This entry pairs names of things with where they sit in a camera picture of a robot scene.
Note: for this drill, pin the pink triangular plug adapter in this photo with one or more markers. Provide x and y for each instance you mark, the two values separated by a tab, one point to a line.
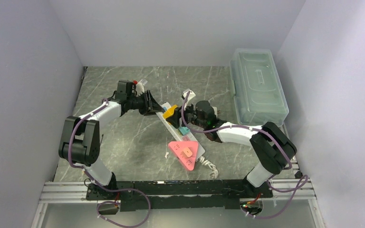
186	152

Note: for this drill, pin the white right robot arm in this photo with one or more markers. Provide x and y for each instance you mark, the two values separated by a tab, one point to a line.
272	147

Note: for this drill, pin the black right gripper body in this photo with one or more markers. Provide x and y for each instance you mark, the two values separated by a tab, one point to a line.
191	117

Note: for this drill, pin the yellow cube plug adapter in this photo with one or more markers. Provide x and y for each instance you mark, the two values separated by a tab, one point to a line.
170	112

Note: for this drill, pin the white power strip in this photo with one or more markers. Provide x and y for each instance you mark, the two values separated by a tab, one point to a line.
176	133

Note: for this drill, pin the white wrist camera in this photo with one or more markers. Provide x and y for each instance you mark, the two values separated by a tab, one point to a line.
188	94
139	86

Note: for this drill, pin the teal plug adapter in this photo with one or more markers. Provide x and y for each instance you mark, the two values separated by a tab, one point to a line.
184	130

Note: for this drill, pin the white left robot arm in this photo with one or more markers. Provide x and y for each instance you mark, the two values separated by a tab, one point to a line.
80	140

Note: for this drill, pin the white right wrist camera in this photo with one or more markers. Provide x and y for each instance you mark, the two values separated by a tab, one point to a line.
188	94

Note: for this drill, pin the black aluminium base frame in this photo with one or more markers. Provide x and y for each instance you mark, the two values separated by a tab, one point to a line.
177	204

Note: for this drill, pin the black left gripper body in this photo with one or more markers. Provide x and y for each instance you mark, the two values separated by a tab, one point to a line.
139	102

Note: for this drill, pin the translucent green storage box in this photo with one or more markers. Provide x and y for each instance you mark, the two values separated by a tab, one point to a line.
256	89

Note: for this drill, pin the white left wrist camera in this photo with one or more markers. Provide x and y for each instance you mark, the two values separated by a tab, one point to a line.
139	86

